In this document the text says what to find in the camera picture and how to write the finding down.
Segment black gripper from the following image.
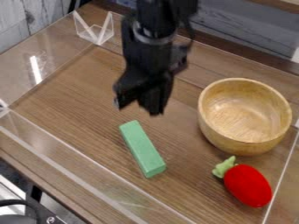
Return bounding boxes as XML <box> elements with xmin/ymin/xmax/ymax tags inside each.
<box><xmin>113</xmin><ymin>17</ymin><xmax>189</xmax><ymax>116</ymax></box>

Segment green rectangular block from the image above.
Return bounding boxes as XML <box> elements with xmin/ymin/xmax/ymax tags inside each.
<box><xmin>118</xmin><ymin>120</ymin><xmax>165</xmax><ymax>179</ymax></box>

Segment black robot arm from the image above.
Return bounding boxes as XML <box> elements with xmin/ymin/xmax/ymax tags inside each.
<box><xmin>113</xmin><ymin>0</ymin><xmax>198</xmax><ymax>116</ymax></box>

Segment brown wooden bowl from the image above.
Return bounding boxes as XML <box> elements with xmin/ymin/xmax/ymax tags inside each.
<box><xmin>197</xmin><ymin>78</ymin><xmax>292</xmax><ymax>156</ymax></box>

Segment red plush strawberry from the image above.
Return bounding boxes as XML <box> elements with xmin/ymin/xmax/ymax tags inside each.
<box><xmin>211</xmin><ymin>156</ymin><xmax>273</xmax><ymax>207</ymax></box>

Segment clear acrylic corner bracket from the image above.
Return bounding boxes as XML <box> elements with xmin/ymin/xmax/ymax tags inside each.
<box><xmin>72</xmin><ymin>11</ymin><xmax>114</xmax><ymax>46</ymax></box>

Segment clear acrylic front wall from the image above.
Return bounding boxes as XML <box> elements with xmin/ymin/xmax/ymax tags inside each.
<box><xmin>0</xmin><ymin>100</ymin><xmax>194</xmax><ymax>224</ymax></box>

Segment black metal table bracket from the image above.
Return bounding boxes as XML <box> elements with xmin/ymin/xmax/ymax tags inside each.
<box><xmin>25</xmin><ymin>185</ymin><xmax>66</xmax><ymax>224</ymax></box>

